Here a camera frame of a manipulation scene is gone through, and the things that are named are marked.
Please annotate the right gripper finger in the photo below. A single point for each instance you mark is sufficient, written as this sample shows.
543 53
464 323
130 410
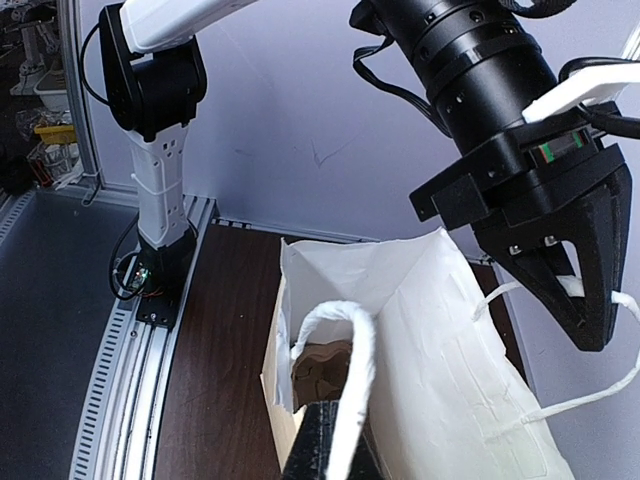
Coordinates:
309 455

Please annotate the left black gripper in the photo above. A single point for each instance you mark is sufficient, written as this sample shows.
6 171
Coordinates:
523 196

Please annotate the cardboard cup carrier tray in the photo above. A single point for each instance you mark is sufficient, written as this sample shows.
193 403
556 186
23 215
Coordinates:
320 372

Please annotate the brown paper bag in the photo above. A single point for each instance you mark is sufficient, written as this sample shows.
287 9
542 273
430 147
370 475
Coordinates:
429 383

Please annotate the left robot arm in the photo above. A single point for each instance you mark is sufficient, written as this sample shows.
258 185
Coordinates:
480 69

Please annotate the background clutter shelf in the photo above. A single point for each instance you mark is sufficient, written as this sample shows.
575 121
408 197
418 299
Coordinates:
38 137

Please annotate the aluminium front rail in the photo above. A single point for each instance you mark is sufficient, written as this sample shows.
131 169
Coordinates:
62 335

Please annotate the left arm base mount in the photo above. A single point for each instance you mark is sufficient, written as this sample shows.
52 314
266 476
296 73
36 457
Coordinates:
156 277

